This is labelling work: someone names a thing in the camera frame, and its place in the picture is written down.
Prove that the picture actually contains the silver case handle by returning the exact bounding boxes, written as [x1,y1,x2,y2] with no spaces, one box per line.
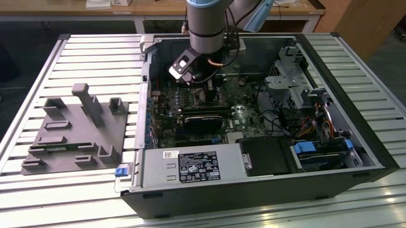
[139,34,160,54]

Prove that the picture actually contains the small CPU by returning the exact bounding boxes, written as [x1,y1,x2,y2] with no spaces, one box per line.
[196,91,227,103]

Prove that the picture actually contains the CPU socket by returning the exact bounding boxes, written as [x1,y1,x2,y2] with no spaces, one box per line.
[192,88,229,107]

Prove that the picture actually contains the wooden cabinet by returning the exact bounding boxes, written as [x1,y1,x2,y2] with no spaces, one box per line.
[313,0,406,62]

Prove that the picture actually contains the orange and yellow wires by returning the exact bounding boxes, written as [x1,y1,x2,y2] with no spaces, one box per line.
[301,115,337,139]

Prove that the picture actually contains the black open PC case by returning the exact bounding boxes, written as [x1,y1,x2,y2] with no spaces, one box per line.
[120,33,399,219]

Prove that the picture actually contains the black graphics card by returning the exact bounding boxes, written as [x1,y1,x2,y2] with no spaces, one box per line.
[183,115,225,133]

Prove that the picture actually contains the grey parts rack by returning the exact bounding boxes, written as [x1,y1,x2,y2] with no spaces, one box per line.
[19,83,131,176]

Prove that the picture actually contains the green motherboard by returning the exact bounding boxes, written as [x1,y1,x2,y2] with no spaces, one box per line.
[148,75,271,149]

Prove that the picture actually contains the metal drive cage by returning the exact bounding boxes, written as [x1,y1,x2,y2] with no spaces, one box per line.
[265,46,318,110]

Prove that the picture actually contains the wooden desk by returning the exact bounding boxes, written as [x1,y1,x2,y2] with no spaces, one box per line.
[0,0,327,34]

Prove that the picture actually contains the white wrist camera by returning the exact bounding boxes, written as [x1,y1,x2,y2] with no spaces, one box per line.
[167,47,199,83]

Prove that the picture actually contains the blue disk carrier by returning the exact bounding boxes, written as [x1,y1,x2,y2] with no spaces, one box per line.
[293,141,318,156]

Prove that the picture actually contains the green RAM stick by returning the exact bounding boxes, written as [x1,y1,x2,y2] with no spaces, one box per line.
[44,144,80,152]

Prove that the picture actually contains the silver heat sink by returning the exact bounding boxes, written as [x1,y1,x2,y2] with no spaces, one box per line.
[226,132,245,144]

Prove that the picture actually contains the white box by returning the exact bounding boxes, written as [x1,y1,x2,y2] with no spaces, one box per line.
[86,0,112,11]

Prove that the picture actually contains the grey power supply unit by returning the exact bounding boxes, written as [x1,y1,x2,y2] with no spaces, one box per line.
[139,143,249,188]

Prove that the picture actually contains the black plastic shroud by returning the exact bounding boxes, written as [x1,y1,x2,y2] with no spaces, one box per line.
[238,137,303,178]

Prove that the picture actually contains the black RAM stick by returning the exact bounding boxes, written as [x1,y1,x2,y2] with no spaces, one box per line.
[183,109,237,117]
[183,106,231,113]

